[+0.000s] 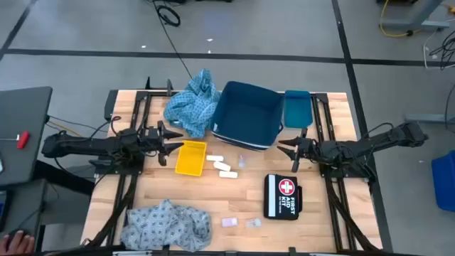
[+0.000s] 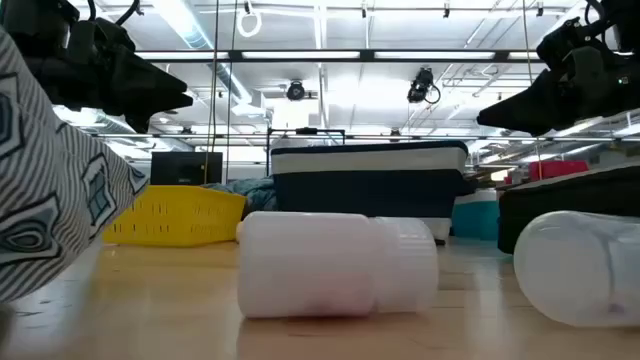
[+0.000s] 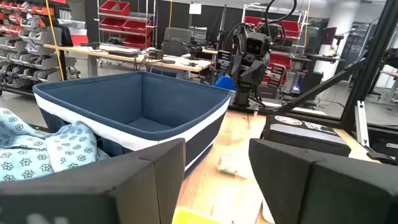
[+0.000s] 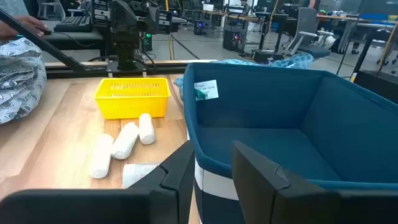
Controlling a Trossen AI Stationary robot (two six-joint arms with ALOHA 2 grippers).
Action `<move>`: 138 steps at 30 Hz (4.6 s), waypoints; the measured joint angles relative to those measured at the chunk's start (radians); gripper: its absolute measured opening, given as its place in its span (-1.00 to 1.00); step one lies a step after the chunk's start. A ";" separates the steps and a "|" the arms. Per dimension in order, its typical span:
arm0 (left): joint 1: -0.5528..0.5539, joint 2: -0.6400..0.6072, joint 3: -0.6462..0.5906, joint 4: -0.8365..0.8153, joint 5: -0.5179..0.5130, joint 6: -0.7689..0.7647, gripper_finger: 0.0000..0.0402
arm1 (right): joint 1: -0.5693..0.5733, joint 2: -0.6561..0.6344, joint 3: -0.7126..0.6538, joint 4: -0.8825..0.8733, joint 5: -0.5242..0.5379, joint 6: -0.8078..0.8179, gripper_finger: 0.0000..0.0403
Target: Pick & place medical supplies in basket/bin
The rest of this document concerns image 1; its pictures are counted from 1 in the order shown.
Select blue patterned gown cloth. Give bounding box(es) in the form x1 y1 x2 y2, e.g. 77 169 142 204
163 68 223 139

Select grey desk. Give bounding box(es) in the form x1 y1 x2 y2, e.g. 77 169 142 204
0 86 54 188

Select blue plastic bin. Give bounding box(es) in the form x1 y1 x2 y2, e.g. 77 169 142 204
430 149 455 213

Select person's hand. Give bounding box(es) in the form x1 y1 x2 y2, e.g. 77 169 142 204
0 230 36 256

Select yellow plastic basket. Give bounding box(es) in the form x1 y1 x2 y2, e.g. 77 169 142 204
174 139 208 178

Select navy white-striped fabric basket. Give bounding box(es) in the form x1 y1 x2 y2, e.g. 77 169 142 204
210 80 286 152

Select teal plastic bin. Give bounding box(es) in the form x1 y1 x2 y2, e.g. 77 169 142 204
283 90 314 129

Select white floor cable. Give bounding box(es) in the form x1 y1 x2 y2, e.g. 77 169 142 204
422 29 455 70

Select grey striped patterned cloth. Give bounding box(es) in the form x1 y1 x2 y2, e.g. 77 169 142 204
120 198 213 253

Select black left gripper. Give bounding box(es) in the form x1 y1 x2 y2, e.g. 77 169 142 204
140 119 185 167

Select black cable bundle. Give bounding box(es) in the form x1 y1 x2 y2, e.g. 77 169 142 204
428 29 455 71

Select black aluminium rig frame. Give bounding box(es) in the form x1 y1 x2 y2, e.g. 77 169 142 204
83 76 385 256

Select grey desk legs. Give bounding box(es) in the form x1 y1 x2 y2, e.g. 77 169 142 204
381 0 453 31

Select black first aid kit pouch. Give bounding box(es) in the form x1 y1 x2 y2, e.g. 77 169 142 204
263 173 304 221

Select yellow cable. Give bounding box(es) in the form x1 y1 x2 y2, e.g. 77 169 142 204
378 0 422 38

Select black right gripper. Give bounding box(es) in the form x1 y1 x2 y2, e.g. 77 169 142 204
277 127 323 174

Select red-handled tool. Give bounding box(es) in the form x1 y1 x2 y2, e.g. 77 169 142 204
0 130 31 150

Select black floor cable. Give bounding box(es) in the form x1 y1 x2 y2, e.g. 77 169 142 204
151 0 195 80

